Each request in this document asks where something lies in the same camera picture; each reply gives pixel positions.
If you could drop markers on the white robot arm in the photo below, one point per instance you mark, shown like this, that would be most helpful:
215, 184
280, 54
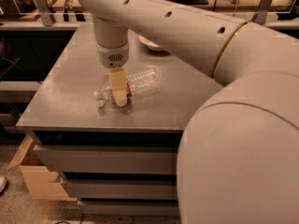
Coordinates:
238, 159

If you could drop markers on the white bowl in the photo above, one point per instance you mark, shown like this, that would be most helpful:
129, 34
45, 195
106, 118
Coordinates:
150, 45

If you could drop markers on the metal bracket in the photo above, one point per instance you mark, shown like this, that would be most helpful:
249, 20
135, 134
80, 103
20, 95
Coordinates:
46, 15
261, 13

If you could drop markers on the clear plastic water bottle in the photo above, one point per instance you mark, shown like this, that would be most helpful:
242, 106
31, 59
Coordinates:
139, 84

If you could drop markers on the left metal bracket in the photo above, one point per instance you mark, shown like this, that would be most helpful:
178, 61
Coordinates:
46, 15

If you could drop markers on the right metal bracket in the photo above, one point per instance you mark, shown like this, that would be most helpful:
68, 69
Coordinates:
261, 13

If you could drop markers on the white shoe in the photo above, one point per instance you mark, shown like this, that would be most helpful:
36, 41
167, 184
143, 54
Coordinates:
3, 182

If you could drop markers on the grey drawer cabinet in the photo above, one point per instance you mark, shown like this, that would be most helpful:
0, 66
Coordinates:
115, 161

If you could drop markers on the cardboard box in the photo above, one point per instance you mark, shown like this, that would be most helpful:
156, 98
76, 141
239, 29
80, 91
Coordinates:
42, 184

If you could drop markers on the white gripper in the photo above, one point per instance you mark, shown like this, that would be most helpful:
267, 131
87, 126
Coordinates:
112, 56

